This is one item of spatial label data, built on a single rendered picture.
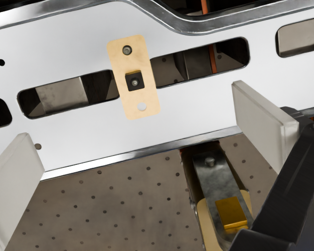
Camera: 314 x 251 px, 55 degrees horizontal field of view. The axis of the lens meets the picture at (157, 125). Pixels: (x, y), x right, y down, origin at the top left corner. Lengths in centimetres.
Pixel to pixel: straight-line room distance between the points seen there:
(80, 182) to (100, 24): 48
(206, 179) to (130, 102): 12
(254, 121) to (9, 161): 13
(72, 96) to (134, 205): 47
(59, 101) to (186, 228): 56
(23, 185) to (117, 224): 62
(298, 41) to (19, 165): 29
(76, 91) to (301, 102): 24
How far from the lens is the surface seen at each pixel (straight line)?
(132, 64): 31
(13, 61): 33
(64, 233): 83
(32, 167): 20
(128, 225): 80
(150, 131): 33
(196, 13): 44
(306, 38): 37
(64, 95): 34
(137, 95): 31
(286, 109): 16
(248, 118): 17
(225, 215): 30
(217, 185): 33
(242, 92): 18
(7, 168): 17
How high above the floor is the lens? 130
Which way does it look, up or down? 67 degrees down
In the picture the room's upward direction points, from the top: 169 degrees clockwise
